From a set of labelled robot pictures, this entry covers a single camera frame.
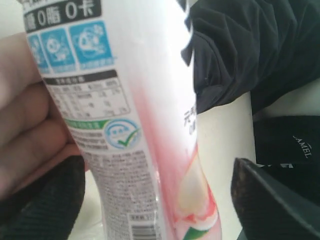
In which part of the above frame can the pink peach soda bottle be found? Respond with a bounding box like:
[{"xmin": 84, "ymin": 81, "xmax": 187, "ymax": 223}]
[{"xmin": 21, "ymin": 0, "xmax": 222, "ymax": 240}]

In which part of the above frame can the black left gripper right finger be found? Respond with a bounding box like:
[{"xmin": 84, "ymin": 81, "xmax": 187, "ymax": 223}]
[{"xmin": 230, "ymin": 158, "xmax": 320, "ymax": 240}]

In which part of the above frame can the black jacket torso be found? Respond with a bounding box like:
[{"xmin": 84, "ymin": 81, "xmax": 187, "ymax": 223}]
[{"xmin": 181, "ymin": 0, "xmax": 320, "ymax": 181}]

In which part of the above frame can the person's open hand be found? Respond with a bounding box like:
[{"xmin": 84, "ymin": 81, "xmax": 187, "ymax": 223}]
[{"xmin": 0, "ymin": 32, "xmax": 80, "ymax": 200}]

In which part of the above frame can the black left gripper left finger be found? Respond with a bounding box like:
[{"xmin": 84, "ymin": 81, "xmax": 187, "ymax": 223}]
[{"xmin": 0, "ymin": 156, "xmax": 85, "ymax": 240}]

